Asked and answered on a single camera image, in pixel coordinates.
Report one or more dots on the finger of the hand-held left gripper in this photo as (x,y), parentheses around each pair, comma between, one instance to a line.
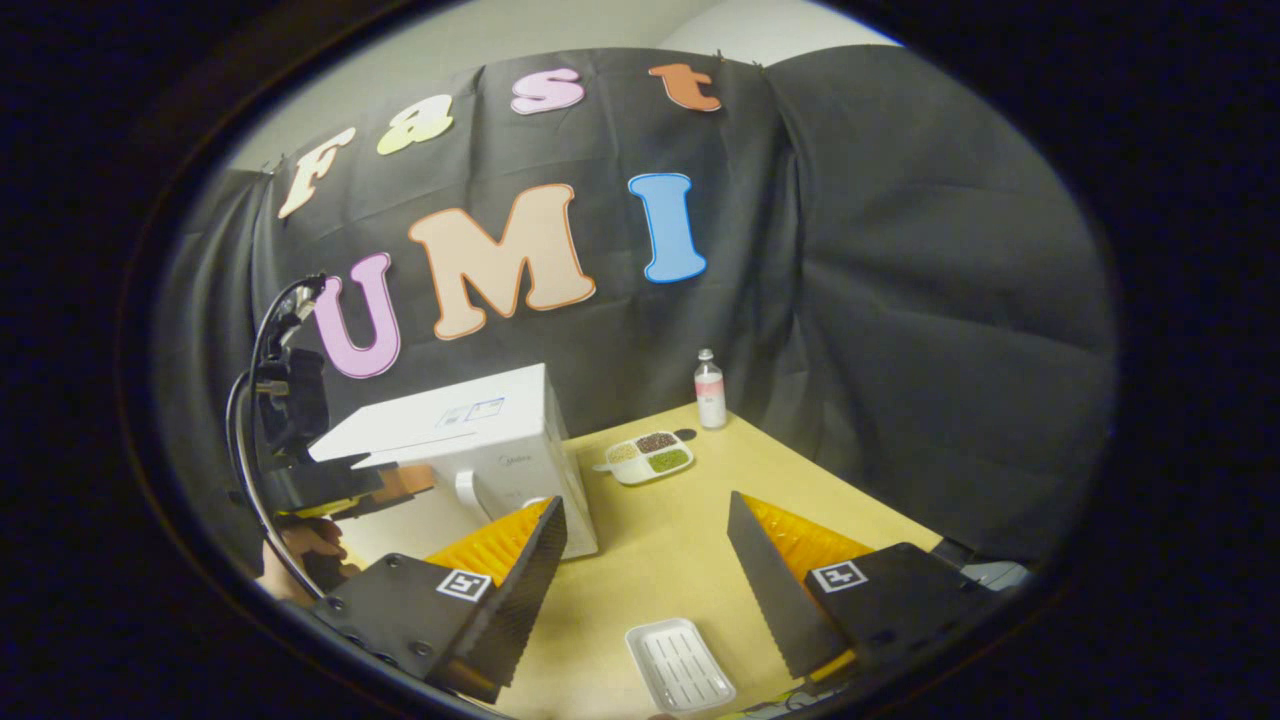
(340,485)

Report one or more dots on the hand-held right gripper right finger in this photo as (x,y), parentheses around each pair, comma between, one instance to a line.
(775,600)

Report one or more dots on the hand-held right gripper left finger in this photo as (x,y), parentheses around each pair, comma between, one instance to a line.
(520,610)

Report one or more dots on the white microwave oven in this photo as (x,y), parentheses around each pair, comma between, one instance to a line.
(500,430)

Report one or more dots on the white ribbed tray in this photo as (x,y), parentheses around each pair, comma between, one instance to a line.
(680,665)

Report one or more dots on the sectioned dish of grains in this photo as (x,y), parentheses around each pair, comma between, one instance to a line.
(650,460)

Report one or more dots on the clear bottle with pink label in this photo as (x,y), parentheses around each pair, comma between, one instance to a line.
(711,400)

